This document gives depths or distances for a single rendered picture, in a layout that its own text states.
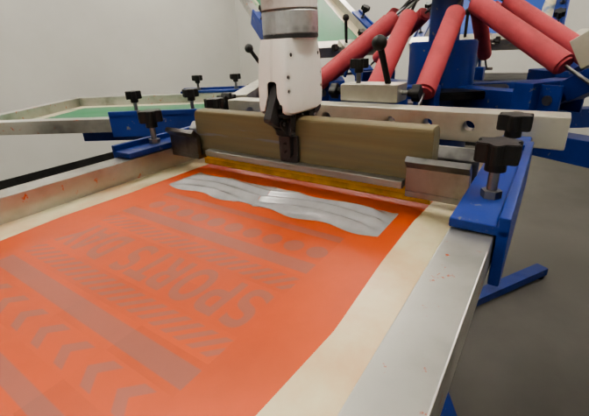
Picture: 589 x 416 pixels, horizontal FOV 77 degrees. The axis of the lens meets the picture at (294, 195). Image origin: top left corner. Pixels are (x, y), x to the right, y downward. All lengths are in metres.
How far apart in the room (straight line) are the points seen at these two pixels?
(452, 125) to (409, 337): 0.50
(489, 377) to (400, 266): 1.32
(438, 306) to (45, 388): 0.26
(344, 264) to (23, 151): 4.17
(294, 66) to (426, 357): 0.39
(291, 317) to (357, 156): 0.26
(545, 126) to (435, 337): 0.49
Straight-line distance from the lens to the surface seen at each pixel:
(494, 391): 1.63
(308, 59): 0.53
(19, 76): 4.40
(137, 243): 0.46
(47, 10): 4.57
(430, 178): 0.46
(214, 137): 0.66
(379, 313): 0.32
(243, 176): 0.63
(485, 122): 0.69
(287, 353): 0.28
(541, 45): 1.05
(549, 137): 0.69
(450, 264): 0.32
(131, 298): 0.37
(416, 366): 0.23
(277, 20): 0.51
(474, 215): 0.39
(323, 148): 0.52
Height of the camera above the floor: 1.16
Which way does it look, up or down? 22 degrees down
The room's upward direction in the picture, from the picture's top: 3 degrees counter-clockwise
